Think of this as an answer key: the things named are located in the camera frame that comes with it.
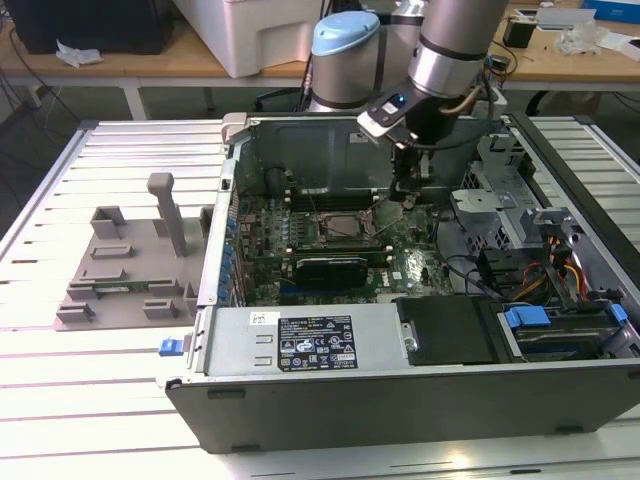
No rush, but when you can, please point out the metal socket cover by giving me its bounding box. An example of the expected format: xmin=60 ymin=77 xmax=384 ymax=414
xmin=367 ymin=192 xmax=399 ymax=226

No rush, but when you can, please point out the CPU socket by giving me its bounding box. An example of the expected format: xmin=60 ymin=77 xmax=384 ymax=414
xmin=317 ymin=210 xmax=377 ymax=246

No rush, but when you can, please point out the thin metal locking lever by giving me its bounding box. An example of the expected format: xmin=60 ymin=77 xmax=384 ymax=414
xmin=306 ymin=191 xmax=329 ymax=236
xmin=372 ymin=211 xmax=402 ymax=237

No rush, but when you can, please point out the metal drive cage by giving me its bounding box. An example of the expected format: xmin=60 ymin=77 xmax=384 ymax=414
xmin=448 ymin=133 xmax=534 ymax=254

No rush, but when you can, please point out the small black box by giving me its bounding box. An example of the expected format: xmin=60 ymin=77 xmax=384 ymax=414
xmin=501 ymin=16 xmax=537 ymax=50

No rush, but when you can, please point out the wooden desk with boxes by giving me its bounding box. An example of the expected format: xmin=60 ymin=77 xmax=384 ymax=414
xmin=487 ymin=4 xmax=640 ymax=94

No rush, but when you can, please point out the RAM slot row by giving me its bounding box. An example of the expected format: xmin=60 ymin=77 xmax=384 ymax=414
xmin=293 ymin=239 xmax=389 ymax=254
xmin=288 ymin=186 xmax=375 ymax=212

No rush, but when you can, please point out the green motherboard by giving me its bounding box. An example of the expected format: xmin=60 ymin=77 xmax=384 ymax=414
xmin=234 ymin=193 xmax=454 ymax=307

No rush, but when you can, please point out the grey flat box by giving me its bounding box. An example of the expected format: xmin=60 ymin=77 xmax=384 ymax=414
xmin=534 ymin=6 xmax=597 ymax=33

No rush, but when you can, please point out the clear plastic bag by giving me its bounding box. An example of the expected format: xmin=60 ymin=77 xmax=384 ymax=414
xmin=554 ymin=21 xmax=610 ymax=57

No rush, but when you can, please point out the black graphics card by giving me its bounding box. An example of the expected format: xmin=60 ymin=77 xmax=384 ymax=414
xmin=287 ymin=249 xmax=392 ymax=290

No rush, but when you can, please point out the light grey case latch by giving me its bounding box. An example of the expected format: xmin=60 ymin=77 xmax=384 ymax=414
xmin=221 ymin=112 xmax=250 ymax=147

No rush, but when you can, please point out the blue cardboard box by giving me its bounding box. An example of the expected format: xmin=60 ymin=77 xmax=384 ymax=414
xmin=581 ymin=0 xmax=640 ymax=24

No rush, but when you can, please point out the black plastic shroud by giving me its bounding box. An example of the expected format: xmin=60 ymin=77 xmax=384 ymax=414
xmin=391 ymin=295 xmax=502 ymax=367

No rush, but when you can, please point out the hard disk in blue carrier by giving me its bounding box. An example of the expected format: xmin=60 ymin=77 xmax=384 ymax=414
xmin=498 ymin=303 xmax=629 ymax=362

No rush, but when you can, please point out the open black PC case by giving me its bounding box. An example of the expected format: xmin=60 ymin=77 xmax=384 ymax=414
xmin=157 ymin=110 xmax=640 ymax=455

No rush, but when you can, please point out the silver power supply with label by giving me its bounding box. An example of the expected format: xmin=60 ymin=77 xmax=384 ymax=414
xmin=203 ymin=305 xmax=410 ymax=377

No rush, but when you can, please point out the grey parts rack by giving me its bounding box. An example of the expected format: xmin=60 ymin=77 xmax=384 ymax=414
xmin=53 ymin=172 xmax=215 ymax=334

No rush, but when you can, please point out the black monitor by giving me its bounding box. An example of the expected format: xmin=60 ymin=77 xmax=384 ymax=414
xmin=9 ymin=0 xmax=164 ymax=56

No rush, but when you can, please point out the crumpled white paper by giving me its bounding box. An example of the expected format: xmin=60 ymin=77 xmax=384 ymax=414
xmin=54 ymin=38 xmax=106 ymax=69

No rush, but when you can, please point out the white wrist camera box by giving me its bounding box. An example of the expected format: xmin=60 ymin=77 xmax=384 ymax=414
xmin=356 ymin=88 xmax=421 ymax=146

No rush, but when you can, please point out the yellow red wire bundle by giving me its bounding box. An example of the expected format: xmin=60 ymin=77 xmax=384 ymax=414
xmin=546 ymin=234 xmax=590 ymax=302

